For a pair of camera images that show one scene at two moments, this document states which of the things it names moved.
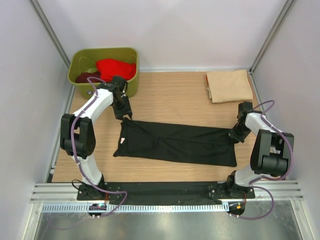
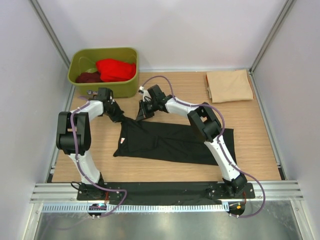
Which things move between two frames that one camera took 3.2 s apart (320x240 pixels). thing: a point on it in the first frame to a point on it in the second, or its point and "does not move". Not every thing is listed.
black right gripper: [233, 134] to [143, 114]
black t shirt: [176, 142] does not move
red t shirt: [108, 68] does not move
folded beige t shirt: [229, 86] does not move
